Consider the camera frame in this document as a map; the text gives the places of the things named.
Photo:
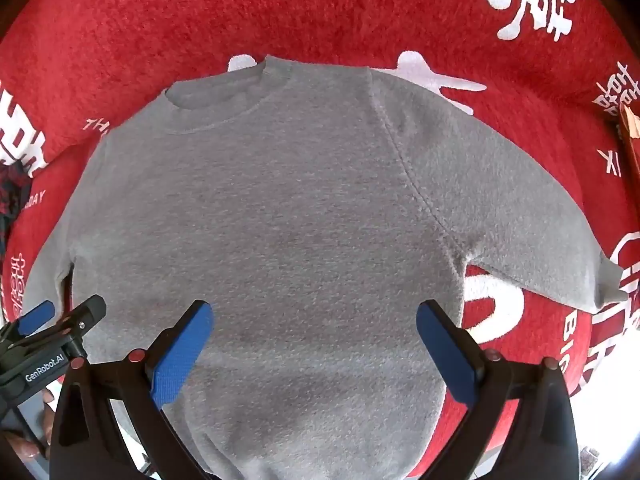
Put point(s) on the person's left hand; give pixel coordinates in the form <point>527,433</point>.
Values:
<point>47,415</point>

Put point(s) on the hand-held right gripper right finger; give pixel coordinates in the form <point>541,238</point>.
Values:
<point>447,350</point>

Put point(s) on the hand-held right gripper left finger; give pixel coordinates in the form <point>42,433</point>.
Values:
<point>182,350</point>

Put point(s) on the red printed blanket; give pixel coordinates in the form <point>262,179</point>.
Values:
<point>150,30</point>

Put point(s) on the grey sweatshirt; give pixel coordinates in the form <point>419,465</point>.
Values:
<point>300,210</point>

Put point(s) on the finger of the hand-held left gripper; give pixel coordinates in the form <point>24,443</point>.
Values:
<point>36,316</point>
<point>85,312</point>

